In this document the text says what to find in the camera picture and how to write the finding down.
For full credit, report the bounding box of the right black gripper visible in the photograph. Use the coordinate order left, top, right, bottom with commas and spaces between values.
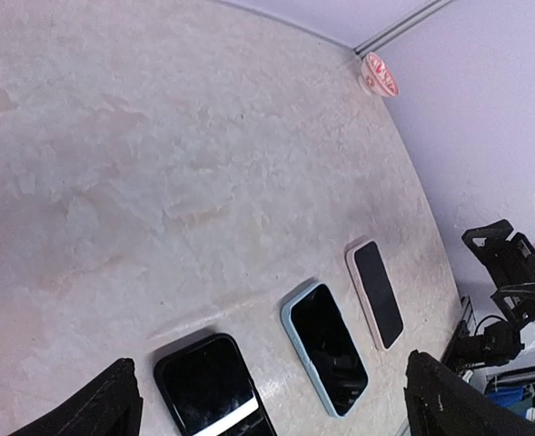
461, 219, 535, 327

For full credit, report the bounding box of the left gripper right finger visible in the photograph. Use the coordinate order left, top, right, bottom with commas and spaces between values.
404, 351, 535, 436

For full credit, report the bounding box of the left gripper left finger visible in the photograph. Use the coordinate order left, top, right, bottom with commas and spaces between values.
14, 358, 143, 435

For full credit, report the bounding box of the black phone case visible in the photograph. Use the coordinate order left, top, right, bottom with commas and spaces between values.
152, 332, 277, 436

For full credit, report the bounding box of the pink phone case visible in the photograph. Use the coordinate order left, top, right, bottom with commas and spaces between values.
345, 240, 402, 352

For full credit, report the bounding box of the purple phone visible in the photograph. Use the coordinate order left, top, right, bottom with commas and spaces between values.
354, 242, 404, 350

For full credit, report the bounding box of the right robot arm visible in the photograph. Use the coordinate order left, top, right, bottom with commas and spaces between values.
442, 197, 535, 372

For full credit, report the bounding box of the blue storage bin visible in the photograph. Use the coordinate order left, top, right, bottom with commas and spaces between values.
486, 385, 535, 418

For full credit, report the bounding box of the red patterned bowl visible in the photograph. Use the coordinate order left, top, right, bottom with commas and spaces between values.
358, 52, 399, 97

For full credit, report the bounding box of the right aluminium post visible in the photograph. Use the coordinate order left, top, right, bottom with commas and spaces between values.
353, 0, 452, 59

